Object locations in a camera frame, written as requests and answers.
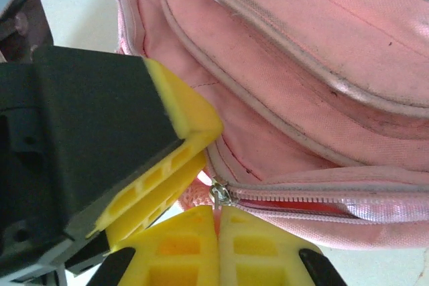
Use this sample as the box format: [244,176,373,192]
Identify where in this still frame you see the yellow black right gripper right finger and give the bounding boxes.
[219,205,347,286]

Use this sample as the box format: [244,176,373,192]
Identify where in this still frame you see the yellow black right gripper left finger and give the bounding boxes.
[86,204,221,286]

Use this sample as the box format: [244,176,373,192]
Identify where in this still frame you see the pink student backpack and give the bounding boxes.
[112,0,429,253]

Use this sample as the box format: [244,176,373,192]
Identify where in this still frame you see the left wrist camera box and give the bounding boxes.
[0,0,54,63]

